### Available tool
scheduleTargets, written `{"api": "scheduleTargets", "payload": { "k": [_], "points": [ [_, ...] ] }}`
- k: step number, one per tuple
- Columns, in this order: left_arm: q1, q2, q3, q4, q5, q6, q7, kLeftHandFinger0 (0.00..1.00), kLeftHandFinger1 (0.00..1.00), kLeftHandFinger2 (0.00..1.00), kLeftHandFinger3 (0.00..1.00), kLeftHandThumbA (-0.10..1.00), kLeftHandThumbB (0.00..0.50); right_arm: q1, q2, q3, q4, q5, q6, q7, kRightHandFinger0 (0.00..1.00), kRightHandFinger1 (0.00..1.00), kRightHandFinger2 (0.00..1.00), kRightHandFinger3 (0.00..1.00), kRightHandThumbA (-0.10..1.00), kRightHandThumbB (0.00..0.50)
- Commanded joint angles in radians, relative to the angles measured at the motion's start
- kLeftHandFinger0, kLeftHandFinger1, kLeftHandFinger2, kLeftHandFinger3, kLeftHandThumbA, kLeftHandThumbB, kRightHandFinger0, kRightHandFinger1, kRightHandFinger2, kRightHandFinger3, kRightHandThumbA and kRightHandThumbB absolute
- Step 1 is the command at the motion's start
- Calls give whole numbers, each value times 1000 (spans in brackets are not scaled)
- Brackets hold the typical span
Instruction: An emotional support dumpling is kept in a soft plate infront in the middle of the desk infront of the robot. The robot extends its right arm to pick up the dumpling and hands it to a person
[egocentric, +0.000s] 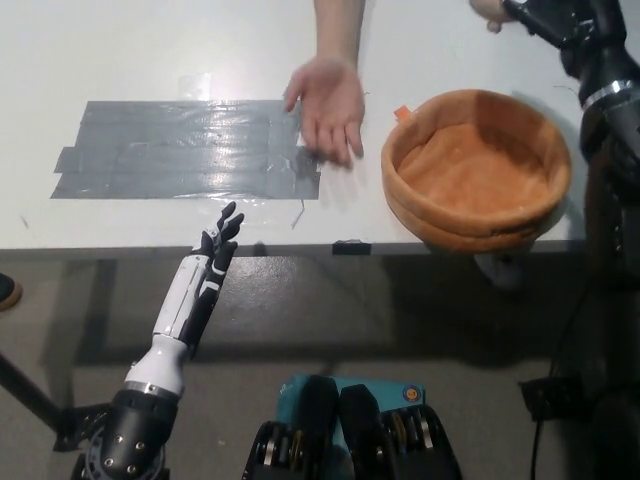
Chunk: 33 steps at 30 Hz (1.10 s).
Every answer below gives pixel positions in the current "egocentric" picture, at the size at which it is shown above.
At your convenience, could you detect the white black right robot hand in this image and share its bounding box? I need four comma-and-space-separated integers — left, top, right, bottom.
502, 0, 600, 50

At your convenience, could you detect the bare person hand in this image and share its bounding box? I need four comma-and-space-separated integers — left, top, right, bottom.
284, 53, 367, 165

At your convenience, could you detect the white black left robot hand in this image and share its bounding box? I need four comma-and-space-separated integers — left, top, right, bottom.
123, 201, 246, 400

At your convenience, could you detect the pale pink plush dumpling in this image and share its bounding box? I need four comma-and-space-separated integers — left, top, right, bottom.
468, 0, 507, 34

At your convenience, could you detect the black teal robot torso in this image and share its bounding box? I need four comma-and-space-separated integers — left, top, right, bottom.
242, 374, 464, 480

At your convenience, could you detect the clear tape piece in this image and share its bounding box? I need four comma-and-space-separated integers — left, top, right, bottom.
178, 73, 214, 102

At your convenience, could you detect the small black tape piece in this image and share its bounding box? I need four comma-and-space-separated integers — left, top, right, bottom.
332, 239, 372, 255

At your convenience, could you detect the black floor tape at pole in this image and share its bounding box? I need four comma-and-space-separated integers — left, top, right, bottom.
52, 402, 117, 451

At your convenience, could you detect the orange plush bowl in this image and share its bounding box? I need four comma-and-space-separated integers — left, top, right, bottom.
380, 88, 573, 256

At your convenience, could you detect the black slanted stand pole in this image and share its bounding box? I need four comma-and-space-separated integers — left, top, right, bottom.
0, 352, 64, 436

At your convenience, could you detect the dark shoe with tan sole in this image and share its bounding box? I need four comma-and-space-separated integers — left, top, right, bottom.
0, 272, 25, 314

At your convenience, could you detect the white rounded object under table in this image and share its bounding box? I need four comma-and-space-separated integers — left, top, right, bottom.
474, 252, 524, 291

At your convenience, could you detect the grey duct tape patch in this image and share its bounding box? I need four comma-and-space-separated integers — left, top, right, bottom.
48, 99, 321, 201

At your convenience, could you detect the black floor tape at cable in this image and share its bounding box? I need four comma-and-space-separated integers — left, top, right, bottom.
517, 377, 596, 421

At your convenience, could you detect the black cable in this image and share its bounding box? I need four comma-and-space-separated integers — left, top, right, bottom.
528, 279, 591, 480

